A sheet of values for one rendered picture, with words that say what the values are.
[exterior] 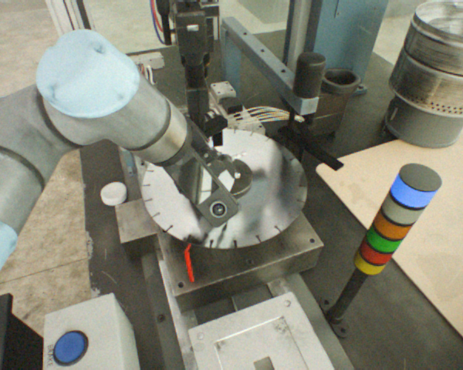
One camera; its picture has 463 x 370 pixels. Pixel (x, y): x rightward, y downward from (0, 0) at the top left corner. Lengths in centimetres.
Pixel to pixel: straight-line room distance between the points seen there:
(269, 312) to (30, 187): 39
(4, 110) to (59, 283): 145
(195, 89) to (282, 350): 44
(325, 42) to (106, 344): 106
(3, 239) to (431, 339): 74
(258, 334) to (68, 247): 145
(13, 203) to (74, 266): 149
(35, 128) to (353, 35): 109
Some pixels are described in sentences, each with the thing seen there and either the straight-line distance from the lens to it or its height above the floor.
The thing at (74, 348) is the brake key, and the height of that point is 91.
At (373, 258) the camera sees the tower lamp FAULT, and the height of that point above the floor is 101.
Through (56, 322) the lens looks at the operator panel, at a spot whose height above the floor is 90.
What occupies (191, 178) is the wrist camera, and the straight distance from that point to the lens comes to 42.
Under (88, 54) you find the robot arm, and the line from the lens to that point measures 30.
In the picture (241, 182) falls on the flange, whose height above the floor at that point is 96.
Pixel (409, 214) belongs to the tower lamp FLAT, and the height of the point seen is 112.
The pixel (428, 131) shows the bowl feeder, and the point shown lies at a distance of 116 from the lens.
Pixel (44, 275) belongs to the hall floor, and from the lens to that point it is 183.
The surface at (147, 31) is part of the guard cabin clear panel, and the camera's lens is 174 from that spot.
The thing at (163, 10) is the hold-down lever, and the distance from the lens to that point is 53.
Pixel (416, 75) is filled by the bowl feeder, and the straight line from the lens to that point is 107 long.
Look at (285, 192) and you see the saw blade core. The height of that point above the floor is 95.
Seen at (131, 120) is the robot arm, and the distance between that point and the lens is 33.
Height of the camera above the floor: 141
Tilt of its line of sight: 47 degrees down
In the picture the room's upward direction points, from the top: straight up
